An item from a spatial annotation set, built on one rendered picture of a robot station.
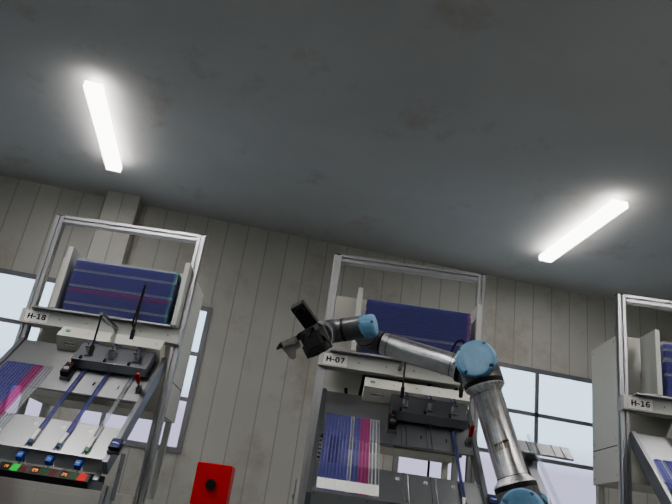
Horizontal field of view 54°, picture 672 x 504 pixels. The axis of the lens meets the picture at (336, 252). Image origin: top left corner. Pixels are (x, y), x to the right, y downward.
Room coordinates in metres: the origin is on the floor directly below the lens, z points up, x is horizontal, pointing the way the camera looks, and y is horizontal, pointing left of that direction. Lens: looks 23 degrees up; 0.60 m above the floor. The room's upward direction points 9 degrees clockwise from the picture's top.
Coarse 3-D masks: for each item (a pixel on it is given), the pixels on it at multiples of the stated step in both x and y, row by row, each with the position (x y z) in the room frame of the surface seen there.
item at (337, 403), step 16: (336, 400) 3.07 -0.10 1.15; (352, 400) 3.09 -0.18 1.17; (368, 416) 3.00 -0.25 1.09; (384, 416) 3.02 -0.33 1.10; (320, 432) 2.89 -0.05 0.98; (384, 432) 2.93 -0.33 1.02; (400, 432) 2.94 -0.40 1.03; (416, 432) 2.95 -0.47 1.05; (432, 432) 2.96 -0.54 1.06; (448, 432) 2.97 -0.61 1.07; (464, 432) 2.98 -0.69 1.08; (416, 448) 2.88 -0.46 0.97; (432, 448) 2.87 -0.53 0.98; (448, 448) 2.89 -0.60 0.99; (464, 448) 2.90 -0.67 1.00
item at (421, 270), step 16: (352, 256) 3.12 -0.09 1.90; (400, 272) 3.15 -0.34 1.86; (416, 272) 3.11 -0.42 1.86; (432, 272) 3.11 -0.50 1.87; (448, 272) 3.11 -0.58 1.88; (464, 272) 3.10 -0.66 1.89; (480, 320) 3.03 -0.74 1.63; (480, 336) 3.03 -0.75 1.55; (336, 352) 3.09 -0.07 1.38; (352, 352) 3.05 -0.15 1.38
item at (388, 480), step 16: (384, 480) 2.70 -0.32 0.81; (400, 480) 2.71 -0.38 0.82; (416, 480) 2.72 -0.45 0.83; (432, 480) 2.73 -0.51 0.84; (448, 480) 2.74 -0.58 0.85; (384, 496) 2.64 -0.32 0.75; (400, 496) 2.65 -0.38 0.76; (416, 496) 2.65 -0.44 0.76; (432, 496) 2.66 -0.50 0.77; (448, 496) 2.67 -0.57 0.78; (480, 496) 2.69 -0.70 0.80
